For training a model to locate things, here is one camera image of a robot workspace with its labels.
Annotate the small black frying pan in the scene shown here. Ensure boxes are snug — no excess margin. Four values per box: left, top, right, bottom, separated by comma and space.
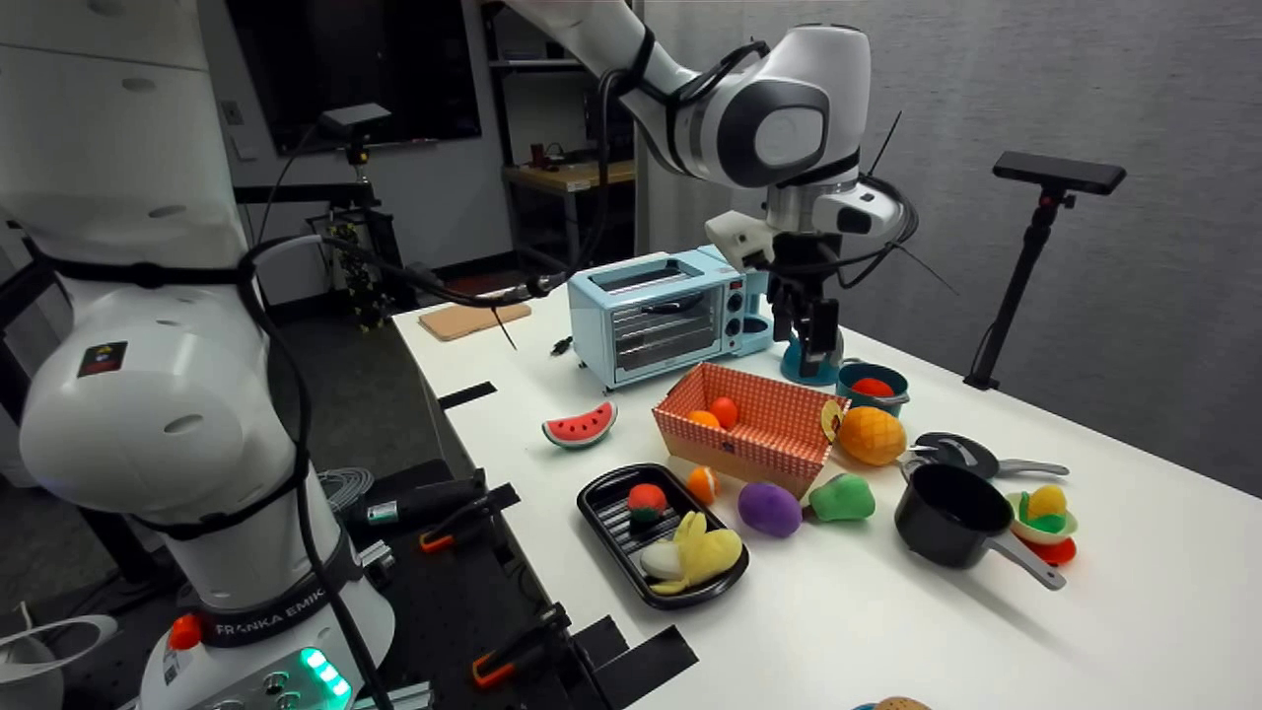
907, 430, 1074, 487

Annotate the wooden cutting board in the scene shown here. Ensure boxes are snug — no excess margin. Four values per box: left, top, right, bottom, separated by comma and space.
414, 295, 535, 347

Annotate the teal toy pot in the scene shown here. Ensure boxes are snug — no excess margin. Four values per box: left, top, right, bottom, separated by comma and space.
832, 359, 914, 418

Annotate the black camera on tripod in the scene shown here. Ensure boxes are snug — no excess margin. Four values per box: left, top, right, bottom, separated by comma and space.
964, 152, 1132, 393

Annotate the black camera on jointed stand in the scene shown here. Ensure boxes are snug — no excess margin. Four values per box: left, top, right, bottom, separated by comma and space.
234, 99, 459, 347

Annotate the short black tape strip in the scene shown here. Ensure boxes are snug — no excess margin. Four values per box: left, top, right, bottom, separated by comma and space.
434, 378, 500, 412

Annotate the yellow banana plush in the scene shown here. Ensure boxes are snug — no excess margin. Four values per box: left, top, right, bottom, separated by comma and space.
652, 508, 748, 600

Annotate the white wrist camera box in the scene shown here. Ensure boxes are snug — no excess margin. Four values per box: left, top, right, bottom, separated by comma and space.
703, 209, 776, 273

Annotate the dark wall screen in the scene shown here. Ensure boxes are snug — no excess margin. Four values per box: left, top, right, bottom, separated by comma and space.
229, 0, 485, 154

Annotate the white garlic plush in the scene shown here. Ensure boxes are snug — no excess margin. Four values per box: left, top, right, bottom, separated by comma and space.
640, 535, 686, 583

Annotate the yellow green red toy stack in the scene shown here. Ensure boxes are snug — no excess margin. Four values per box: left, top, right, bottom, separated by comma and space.
1011, 480, 1081, 572

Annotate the light blue toaster oven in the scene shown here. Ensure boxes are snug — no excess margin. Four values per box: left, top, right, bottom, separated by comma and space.
564, 240, 780, 393

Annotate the black flat bracket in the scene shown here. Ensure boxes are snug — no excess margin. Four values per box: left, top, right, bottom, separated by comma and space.
575, 614, 703, 710

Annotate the large peeled orange plush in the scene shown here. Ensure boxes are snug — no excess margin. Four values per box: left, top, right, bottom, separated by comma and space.
816, 397, 911, 472

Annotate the teal toy kettle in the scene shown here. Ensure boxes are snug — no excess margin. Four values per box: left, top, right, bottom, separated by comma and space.
776, 332, 849, 391

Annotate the watermelon slice plush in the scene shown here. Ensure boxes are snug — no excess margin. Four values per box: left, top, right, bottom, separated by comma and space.
542, 397, 625, 455

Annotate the red round knob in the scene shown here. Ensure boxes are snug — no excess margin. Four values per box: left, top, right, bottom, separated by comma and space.
164, 610, 208, 656

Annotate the black plastic tray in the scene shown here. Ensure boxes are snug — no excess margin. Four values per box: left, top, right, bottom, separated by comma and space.
571, 461, 755, 610

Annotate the small orange carrot plush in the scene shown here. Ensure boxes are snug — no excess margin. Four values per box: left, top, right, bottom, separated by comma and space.
681, 461, 721, 508

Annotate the grey curtain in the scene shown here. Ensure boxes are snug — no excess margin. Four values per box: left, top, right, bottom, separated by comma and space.
643, 0, 1262, 487

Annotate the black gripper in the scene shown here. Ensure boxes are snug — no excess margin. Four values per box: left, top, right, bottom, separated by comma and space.
770, 232, 849, 363

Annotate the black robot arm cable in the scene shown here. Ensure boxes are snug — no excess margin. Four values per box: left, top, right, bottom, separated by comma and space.
0, 23, 922, 710

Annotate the purple eggplant plush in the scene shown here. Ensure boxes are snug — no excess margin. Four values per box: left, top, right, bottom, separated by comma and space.
734, 478, 805, 545

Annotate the orange plastic basket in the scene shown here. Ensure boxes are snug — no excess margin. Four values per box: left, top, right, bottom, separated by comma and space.
652, 363, 841, 503

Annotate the black saucepan silver handle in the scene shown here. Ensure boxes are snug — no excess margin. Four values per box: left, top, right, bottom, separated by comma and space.
890, 461, 1074, 596

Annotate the black clamp orange handle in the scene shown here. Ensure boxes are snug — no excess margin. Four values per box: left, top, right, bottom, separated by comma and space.
469, 604, 575, 695
414, 480, 525, 555

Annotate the white ring object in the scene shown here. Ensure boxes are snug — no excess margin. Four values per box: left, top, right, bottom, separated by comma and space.
0, 609, 121, 691

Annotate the black robot mount platform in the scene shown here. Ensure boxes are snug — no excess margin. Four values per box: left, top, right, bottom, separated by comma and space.
327, 447, 606, 710

